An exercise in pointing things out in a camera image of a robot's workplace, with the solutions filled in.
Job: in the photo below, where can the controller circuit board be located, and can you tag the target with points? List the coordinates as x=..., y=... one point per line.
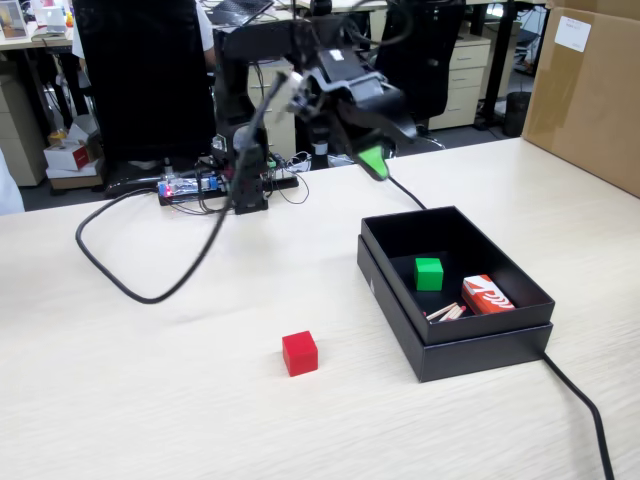
x=185, y=186

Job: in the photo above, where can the large black mesh office chair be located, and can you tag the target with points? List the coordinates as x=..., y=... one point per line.
x=145, y=75

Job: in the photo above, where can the picture frame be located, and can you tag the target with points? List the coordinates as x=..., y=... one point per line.
x=12, y=20

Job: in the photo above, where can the gripper-mounted camera module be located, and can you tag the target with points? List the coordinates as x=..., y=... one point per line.
x=296, y=95

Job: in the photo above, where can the black waste bin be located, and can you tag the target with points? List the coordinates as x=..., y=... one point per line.
x=516, y=114

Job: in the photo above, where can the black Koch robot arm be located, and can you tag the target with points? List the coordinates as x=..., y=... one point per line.
x=232, y=85

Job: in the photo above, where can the person in white coat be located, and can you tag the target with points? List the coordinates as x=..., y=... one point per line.
x=9, y=187

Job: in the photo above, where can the white and red small box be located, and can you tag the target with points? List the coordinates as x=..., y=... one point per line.
x=67, y=156

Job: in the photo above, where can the black cardboard box tray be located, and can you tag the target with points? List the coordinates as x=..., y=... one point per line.
x=450, y=235

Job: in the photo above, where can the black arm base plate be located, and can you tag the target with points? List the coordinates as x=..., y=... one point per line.
x=285, y=183

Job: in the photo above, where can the wooden red-tipped match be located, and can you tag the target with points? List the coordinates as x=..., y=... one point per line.
x=457, y=315
x=440, y=311
x=450, y=314

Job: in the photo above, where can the orange and white matchbox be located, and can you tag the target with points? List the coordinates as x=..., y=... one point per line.
x=487, y=296

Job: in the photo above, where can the black office chair with armrests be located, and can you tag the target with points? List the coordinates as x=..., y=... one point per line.
x=425, y=65

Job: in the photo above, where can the beige low cabinet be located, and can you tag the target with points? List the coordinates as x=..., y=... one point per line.
x=20, y=125

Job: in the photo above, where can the red cube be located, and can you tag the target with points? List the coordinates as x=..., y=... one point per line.
x=300, y=353

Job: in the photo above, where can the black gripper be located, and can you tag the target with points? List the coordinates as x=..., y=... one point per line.
x=350, y=82

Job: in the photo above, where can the white shipping label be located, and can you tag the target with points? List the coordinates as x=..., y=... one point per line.
x=573, y=34

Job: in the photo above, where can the black cardboard box lid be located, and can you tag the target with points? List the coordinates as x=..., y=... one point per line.
x=475, y=357

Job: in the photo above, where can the beige three-drawer cabinet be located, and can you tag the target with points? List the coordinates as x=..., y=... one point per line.
x=462, y=75

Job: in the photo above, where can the dark laptop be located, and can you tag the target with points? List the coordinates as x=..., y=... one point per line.
x=235, y=10

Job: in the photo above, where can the large brown cardboard box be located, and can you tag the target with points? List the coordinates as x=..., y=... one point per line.
x=590, y=110

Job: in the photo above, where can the green cube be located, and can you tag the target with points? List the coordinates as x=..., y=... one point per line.
x=429, y=274

